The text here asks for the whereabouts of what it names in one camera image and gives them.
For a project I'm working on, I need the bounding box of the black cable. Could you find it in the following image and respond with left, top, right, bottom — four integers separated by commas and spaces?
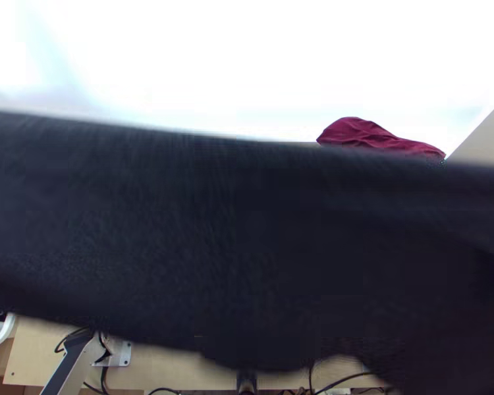
54, 327, 92, 355
308, 357, 379, 395

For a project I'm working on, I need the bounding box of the white laundry basket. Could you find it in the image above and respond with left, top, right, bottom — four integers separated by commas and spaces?
0, 311, 16, 351

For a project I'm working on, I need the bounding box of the dark red garment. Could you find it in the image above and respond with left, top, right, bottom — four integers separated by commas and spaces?
316, 117, 448, 161

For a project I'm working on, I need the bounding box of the black t-shirt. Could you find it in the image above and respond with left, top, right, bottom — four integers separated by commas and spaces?
0, 107, 494, 395

